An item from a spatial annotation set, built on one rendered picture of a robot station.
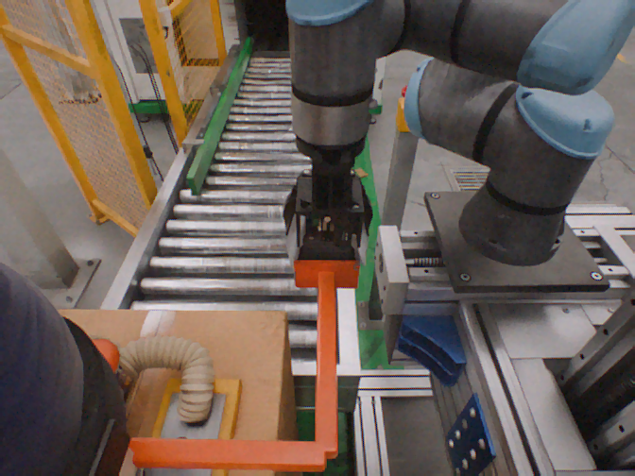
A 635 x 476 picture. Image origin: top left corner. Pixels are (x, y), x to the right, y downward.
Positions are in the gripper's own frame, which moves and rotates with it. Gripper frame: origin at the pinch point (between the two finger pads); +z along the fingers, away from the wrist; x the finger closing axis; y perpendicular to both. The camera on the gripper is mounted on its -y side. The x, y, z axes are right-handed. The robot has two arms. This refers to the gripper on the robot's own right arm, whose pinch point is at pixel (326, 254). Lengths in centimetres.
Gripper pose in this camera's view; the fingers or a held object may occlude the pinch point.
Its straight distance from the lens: 54.3
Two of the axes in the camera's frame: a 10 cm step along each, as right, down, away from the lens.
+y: -0.1, 6.9, -7.2
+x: 10.0, 0.1, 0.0
